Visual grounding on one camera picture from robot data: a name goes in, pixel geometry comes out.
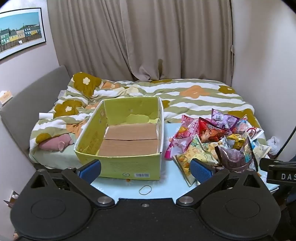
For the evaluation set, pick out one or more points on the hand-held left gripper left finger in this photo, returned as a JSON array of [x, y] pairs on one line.
[[90, 171]]

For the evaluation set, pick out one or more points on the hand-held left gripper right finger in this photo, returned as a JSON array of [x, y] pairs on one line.
[[200, 172]]

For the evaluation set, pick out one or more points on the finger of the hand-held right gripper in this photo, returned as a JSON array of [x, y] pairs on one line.
[[263, 164]]

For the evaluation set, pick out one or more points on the pile of colourful snack bags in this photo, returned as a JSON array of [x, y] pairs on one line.
[[185, 160]]

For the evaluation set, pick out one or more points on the yellow-green cardboard box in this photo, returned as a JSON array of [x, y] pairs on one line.
[[129, 165]]

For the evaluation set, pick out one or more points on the red snack packet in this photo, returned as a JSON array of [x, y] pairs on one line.
[[210, 132]]

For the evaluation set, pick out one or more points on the white plastic bag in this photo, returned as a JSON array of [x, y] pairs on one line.
[[275, 143]]

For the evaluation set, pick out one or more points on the pink plush toy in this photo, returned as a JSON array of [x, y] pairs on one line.
[[54, 143]]

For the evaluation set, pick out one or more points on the rubber band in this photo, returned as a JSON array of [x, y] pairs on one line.
[[140, 191]]

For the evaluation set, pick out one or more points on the floral striped blanket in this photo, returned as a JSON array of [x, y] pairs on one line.
[[196, 102]]

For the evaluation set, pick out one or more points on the white tube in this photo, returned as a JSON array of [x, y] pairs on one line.
[[45, 115]]

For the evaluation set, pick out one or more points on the small open carton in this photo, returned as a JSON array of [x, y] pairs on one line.
[[11, 198]]

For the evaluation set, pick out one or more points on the floral pillow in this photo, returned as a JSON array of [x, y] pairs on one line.
[[86, 83]]

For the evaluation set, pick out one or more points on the grey bed headboard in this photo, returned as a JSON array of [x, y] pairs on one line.
[[25, 97]]

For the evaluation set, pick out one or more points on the small tissue box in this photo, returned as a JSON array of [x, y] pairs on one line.
[[5, 97]]

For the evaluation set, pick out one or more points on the beige curtain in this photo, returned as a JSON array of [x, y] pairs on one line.
[[138, 37]]

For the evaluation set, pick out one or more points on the framed picture of houses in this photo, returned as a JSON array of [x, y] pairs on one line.
[[20, 32]]

